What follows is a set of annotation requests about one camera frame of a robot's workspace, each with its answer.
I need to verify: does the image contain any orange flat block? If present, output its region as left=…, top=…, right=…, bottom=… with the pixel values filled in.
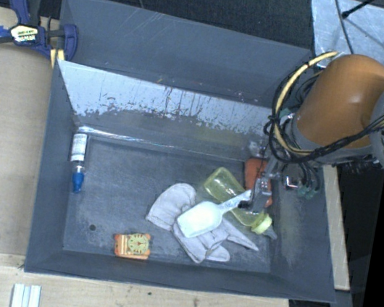
left=238, top=156, right=281, bottom=209

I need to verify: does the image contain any black cylinder on white bracket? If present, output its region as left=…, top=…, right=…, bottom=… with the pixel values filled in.
left=281, top=164, right=309, bottom=193

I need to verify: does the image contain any white plastic scoop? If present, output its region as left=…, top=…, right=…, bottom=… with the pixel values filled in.
left=173, top=178, right=254, bottom=248

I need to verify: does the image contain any clear bottle with blue cap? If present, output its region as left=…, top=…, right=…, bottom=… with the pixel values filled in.
left=63, top=131, right=93, bottom=194

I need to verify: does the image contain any grey metal bin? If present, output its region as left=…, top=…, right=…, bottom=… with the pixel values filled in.
left=13, top=0, right=383, bottom=307

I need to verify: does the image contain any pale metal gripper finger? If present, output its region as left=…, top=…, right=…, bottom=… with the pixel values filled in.
left=238, top=188, right=258, bottom=212
left=251, top=185, right=271, bottom=216

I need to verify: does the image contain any white work glove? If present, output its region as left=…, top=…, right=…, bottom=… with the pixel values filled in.
left=138, top=177, right=270, bottom=275

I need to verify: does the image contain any yellow clear baby bottle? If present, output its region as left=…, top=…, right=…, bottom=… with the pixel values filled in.
left=196, top=164, right=288, bottom=241

